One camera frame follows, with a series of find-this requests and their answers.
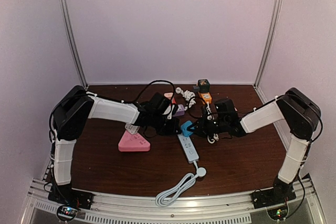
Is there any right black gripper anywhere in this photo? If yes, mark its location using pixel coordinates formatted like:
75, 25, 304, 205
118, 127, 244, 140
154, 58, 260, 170
186, 115, 228, 140

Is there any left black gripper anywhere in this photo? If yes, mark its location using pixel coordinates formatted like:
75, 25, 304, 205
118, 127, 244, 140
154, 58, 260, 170
151, 114, 182, 137

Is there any blue plug adapter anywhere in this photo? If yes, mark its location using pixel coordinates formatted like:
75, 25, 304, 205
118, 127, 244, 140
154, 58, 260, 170
181, 121, 193, 137

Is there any white cube plug adapter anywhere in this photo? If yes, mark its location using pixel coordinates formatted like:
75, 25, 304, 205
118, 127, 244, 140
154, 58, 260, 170
125, 124, 140, 135

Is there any light blue power strip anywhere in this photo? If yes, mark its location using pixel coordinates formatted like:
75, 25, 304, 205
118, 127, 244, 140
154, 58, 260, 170
177, 134, 199, 164

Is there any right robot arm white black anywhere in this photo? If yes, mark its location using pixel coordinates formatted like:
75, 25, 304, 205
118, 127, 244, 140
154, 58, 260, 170
187, 87, 323, 204

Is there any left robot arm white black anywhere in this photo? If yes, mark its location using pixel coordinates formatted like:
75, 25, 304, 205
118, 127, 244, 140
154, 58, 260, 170
49, 86, 181, 205

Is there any light pink usb charger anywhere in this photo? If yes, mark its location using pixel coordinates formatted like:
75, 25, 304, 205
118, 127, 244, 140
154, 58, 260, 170
164, 92, 174, 99

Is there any purple power strip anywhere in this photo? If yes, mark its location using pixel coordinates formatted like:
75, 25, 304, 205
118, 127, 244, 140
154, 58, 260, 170
174, 104, 185, 116

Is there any pink triangular power strip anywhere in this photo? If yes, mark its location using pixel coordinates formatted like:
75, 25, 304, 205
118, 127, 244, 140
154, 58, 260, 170
118, 131, 151, 152

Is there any dark green cube adapter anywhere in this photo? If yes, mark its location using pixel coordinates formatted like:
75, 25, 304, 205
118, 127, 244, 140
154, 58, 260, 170
197, 79, 211, 93

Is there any white cable of orange strip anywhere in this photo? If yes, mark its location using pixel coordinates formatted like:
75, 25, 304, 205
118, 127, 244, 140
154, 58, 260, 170
201, 101, 220, 145

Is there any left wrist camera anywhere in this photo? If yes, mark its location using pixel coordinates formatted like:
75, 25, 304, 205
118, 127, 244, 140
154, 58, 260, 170
163, 103, 178, 120

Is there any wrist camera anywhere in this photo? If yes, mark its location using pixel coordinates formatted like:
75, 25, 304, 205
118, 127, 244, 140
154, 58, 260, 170
214, 98, 236, 119
163, 103, 178, 120

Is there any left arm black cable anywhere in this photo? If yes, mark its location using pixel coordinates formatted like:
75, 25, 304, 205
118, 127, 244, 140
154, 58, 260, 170
131, 79, 177, 104

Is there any white coiled cable purple strip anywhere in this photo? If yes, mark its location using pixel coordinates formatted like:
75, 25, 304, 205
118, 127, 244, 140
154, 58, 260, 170
175, 87, 196, 111

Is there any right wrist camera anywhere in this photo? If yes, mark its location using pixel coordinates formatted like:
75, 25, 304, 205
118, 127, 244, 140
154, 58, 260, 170
214, 98, 236, 119

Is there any light blue coiled cable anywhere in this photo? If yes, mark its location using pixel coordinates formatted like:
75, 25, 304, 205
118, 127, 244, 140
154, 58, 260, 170
155, 161, 208, 206

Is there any right aluminium frame post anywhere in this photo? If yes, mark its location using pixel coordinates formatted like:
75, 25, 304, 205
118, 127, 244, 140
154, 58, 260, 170
254, 0, 283, 89

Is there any aluminium frame post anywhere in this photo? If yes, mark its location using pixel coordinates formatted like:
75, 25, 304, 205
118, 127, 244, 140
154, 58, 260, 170
59, 0, 88, 88
254, 0, 283, 89

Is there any front aluminium rail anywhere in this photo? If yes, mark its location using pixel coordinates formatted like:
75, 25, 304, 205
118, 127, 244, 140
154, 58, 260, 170
26, 179, 320, 224

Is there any left aluminium frame post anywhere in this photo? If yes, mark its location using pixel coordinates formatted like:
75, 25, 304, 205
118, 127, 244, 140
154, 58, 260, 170
59, 0, 88, 88

